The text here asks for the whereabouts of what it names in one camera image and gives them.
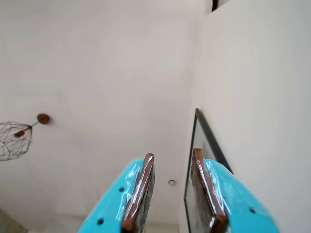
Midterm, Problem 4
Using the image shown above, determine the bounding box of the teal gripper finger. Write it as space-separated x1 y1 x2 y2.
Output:
191 148 280 233
76 152 156 233

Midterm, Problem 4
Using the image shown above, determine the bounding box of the round wooden ceiling mount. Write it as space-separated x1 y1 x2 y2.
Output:
36 113 51 125

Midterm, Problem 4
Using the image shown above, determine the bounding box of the wire cage pendant lamp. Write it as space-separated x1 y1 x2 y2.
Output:
0 121 39 162

